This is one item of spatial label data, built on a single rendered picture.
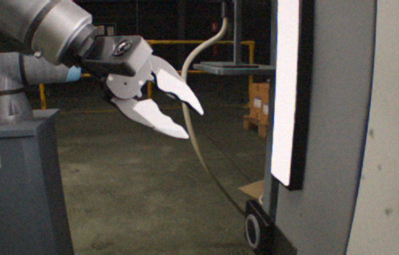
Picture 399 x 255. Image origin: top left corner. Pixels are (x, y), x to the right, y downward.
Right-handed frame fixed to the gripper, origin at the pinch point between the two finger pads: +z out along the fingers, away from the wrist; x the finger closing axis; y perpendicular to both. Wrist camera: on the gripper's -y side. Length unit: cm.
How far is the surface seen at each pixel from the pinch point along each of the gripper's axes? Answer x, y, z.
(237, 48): -30.6, 24.6, 7.1
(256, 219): 6.5, 4.2, 21.0
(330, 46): -11.5, -18.3, 4.9
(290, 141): -2.7, -10.0, 10.7
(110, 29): -401, 996, -159
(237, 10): -37.8, 21.7, 1.1
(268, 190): -9, 45, 48
